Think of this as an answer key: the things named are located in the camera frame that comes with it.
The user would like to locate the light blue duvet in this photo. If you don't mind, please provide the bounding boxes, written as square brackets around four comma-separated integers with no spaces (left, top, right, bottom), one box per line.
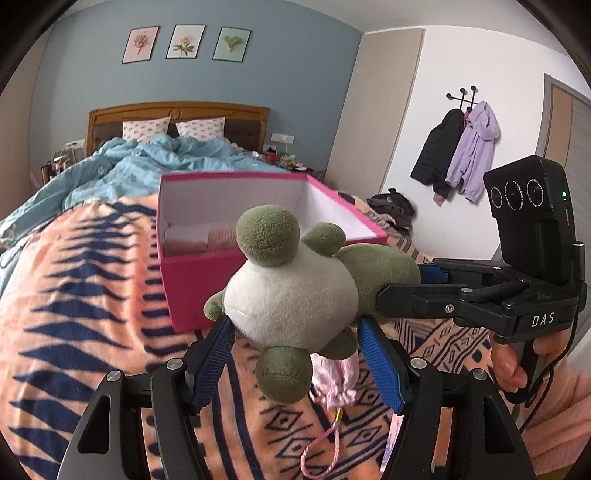
[0,134,296,287]

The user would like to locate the pink flower framed picture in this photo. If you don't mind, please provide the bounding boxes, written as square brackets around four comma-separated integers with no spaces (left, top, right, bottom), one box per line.
[122,26,160,65]

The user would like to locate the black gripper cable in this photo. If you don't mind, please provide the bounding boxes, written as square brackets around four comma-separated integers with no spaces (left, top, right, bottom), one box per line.
[522,318,587,430]

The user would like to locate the pink knitted bear toy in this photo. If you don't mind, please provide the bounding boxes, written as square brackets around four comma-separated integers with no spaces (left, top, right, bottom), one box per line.
[163,223,243,257]

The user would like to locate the wooden bed headboard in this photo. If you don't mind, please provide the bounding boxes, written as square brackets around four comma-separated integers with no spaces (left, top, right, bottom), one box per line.
[88,102,271,155]

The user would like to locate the white patterned pillow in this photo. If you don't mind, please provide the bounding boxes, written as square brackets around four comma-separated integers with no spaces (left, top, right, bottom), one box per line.
[122,117,171,140]
[175,117,225,139]

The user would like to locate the black wall coat hooks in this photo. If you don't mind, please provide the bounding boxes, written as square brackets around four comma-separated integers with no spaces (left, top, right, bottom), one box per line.
[446,86,478,112]

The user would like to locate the orange navy patterned blanket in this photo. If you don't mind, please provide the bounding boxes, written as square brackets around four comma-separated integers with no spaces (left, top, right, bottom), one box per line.
[0,189,509,480]

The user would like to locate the purple hooded jacket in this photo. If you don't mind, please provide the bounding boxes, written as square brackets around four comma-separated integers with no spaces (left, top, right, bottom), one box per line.
[445,102,501,204]

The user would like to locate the person's right hand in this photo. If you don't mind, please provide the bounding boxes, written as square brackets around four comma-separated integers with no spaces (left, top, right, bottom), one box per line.
[490,330,578,393]

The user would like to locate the green frog plush toy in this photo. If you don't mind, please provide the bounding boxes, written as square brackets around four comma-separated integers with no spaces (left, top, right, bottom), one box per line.
[204,206,422,406]

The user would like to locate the pink drawstring pouch with cord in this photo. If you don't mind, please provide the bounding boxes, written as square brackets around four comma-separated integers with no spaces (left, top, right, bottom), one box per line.
[300,353,361,478]

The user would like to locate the cluttered wooden nightstand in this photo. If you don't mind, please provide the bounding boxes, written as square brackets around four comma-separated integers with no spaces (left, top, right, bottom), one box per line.
[259,148,324,182]

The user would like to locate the beige wardrobe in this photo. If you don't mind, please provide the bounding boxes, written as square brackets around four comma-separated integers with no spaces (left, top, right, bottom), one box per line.
[325,28,424,195]

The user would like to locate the white flower framed picture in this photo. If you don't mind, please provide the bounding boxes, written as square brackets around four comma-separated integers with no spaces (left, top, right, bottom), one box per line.
[166,24,206,61]

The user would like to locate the cluttered nightstand with bottles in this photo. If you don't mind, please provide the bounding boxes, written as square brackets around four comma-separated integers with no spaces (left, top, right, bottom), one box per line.
[30,152,77,190]

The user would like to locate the dark clothes pile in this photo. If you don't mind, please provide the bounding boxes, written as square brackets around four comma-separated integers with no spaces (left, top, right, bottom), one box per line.
[367,188,416,234]

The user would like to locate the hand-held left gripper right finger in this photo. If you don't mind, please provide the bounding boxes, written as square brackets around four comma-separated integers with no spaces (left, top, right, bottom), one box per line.
[358,315,536,480]

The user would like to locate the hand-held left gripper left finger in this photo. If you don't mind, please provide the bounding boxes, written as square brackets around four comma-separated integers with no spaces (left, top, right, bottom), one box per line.
[55,316,236,480]

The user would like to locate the grey framed door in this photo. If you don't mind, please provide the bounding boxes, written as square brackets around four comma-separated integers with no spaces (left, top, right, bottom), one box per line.
[536,73,591,185]

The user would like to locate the pink cardboard box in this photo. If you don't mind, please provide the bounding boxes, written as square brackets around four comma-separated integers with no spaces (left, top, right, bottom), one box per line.
[156,172,389,332]

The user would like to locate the black puffer jacket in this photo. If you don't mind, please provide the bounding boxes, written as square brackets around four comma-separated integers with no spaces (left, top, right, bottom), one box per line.
[410,108,465,197]

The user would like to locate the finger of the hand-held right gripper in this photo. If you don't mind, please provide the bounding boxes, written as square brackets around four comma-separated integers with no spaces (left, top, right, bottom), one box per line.
[418,258,506,288]
[375,281,468,320]

